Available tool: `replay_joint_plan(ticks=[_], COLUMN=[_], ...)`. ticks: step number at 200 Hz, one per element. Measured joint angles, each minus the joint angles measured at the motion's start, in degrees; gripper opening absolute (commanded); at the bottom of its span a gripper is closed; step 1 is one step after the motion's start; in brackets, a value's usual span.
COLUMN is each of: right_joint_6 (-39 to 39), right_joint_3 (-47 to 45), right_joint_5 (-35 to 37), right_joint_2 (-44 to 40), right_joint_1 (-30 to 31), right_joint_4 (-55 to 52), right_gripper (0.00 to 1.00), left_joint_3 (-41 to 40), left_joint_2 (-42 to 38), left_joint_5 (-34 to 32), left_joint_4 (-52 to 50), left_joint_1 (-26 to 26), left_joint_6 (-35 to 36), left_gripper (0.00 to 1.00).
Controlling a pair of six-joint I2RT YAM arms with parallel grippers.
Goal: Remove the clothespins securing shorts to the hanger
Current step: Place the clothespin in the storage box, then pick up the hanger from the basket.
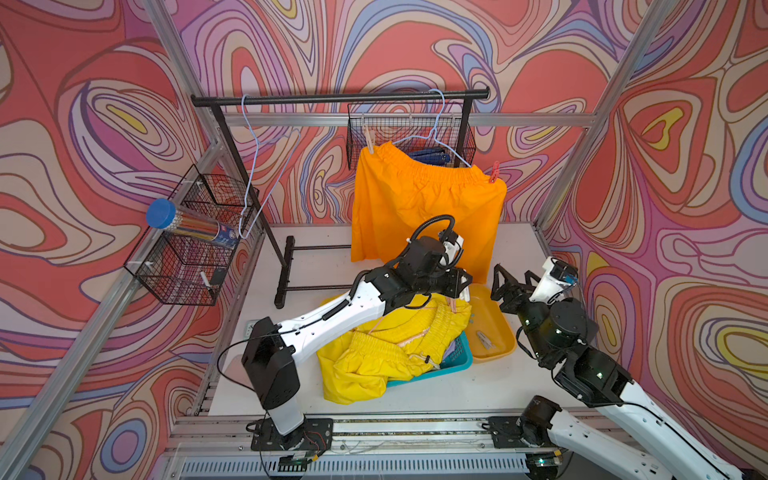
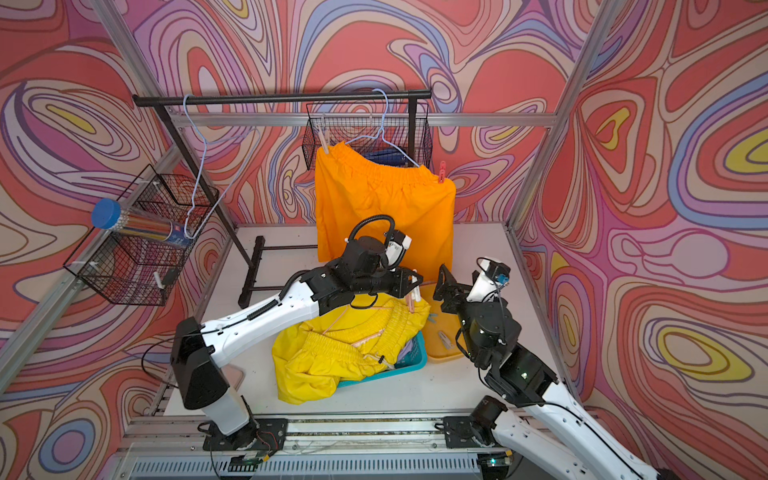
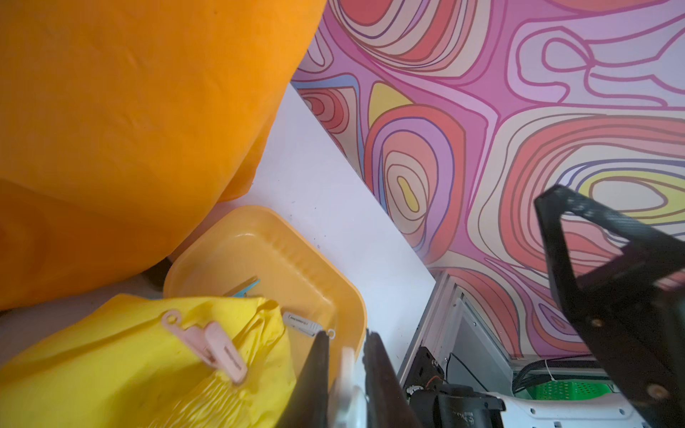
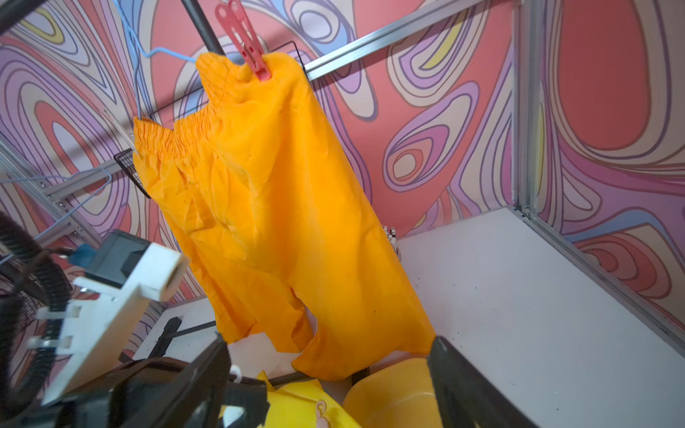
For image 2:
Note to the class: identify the yellow shorts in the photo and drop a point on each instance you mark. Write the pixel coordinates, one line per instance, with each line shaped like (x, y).
(309, 366)

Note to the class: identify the light blue wire hanger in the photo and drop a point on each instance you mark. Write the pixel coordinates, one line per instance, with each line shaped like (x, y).
(192, 234)

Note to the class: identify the beige clothespin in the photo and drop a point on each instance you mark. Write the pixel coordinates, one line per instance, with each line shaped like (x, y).
(322, 137)

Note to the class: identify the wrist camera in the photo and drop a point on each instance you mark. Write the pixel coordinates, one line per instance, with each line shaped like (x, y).
(492, 277)
(396, 248)

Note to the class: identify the pink flat case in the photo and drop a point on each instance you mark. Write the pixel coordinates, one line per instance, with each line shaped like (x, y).
(234, 375)

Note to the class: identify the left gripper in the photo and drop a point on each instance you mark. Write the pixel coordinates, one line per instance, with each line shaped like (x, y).
(401, 276)

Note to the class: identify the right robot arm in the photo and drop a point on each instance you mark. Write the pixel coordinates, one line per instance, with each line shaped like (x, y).
(530, 411)

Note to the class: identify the black wire basket back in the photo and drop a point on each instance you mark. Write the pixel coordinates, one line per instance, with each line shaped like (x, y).
(345, 121)

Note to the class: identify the orange shorts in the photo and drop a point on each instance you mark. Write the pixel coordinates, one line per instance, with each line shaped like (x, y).
(350, 188)

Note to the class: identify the blue capped pencil tube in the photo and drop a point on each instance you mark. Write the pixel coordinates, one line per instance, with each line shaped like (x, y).
(110, 215)

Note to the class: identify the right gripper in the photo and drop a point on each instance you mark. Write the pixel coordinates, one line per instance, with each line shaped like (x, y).
(459, 293)

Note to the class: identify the teal plastic basket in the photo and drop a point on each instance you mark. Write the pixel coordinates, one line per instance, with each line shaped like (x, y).
(422, 361)

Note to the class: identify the red clothespin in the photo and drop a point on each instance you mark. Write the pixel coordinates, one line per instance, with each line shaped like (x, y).
(441, 174)

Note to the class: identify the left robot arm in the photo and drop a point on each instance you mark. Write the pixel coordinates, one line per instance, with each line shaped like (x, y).
(371, 263)

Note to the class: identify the yellow plastic tray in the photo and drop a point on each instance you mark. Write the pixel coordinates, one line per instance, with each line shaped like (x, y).
(449, 323)

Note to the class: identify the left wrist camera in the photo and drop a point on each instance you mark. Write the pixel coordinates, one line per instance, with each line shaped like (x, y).
(396, 248)

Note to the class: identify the black wire basket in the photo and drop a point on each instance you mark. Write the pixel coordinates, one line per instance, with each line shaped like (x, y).
(345, 121)
(128, 270)

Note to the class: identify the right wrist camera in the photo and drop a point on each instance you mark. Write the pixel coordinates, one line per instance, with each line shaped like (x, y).
(492, 277)

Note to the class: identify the lilac shorts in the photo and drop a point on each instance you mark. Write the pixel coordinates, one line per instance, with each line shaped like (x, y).
(408, 351)

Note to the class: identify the grey clothespin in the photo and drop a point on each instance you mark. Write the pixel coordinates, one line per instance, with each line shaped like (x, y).
(445, 340)

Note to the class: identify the pink clothespin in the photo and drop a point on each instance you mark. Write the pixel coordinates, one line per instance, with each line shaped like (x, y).
(414, 295)

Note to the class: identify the black wire basket left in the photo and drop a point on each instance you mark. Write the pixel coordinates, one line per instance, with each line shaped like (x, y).
(128, 270)

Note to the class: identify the black clothes rack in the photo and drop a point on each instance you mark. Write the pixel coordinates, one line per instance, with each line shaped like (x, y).
(253, 256)

